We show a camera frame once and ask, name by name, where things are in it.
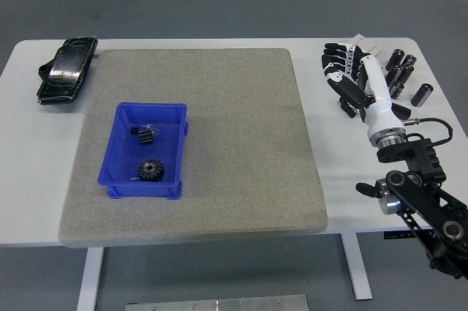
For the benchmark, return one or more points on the grey-brown mat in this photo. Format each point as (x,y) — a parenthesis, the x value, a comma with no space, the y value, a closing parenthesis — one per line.
(219,106)

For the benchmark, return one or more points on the small black gear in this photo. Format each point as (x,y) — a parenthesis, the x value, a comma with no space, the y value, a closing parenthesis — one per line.
(145,135)

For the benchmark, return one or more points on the large black gear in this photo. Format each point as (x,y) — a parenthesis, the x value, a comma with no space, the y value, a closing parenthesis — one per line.
(150,170)

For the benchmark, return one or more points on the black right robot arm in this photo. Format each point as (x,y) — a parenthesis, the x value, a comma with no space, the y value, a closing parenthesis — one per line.
(420,197)

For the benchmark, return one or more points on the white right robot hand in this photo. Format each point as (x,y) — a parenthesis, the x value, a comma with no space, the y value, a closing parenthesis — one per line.
(376,84)

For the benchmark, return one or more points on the small clear screw bag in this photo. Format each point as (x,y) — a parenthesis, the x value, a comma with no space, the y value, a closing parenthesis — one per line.
(157,131)

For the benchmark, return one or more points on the dark brown capacitor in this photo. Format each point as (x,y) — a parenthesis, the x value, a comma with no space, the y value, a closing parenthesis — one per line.
(409,60)
(398,90)
(395,59)
(394,74)
(422,95)
(406,74)

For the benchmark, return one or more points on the black power adapter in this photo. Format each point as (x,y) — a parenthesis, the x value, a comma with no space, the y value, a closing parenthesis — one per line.
(402,111)

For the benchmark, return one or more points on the black wrapped device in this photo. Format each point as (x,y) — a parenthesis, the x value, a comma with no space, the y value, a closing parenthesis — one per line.
(66,67)

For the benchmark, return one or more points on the white switch panel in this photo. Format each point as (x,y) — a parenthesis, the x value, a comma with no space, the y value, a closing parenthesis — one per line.
(373,47)

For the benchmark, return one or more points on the white table leg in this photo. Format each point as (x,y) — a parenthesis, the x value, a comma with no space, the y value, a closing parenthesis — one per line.
(89,278)
(360,274)

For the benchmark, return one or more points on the small black cube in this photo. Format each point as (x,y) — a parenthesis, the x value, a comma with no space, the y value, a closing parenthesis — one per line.
(134,130)

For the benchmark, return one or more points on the silver metal plate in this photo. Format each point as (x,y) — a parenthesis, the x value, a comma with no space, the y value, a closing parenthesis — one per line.
(215,303)

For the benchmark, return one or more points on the blue plastic box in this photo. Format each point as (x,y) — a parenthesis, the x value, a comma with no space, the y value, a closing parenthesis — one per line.
(113,184)

